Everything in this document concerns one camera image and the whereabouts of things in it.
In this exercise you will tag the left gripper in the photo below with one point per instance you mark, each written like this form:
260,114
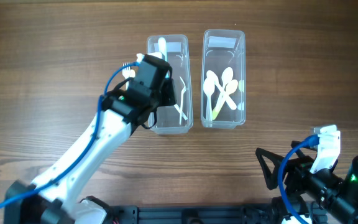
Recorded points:
169,92

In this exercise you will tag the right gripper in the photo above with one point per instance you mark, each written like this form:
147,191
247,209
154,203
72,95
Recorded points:
289,171

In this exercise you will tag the white spoon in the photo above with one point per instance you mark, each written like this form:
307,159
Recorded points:
211,74
208,88

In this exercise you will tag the white spoon angled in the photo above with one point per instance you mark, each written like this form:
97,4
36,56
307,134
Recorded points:
226,78

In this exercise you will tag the yellow plastic spoon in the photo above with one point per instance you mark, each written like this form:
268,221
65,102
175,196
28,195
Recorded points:
233,84

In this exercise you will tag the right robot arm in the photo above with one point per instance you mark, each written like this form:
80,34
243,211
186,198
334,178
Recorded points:
344,208

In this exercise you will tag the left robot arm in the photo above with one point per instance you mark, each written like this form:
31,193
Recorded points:
52,196

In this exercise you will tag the left clear plastic container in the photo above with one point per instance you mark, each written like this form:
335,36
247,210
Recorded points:
166,119

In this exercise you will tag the clear plastic container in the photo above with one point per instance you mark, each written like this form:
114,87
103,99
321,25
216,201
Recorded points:
221,49
166,119

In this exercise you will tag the right clear plastic container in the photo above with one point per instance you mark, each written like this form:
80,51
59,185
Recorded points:
221,49

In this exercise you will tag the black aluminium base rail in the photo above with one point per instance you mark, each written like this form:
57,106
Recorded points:
197,214

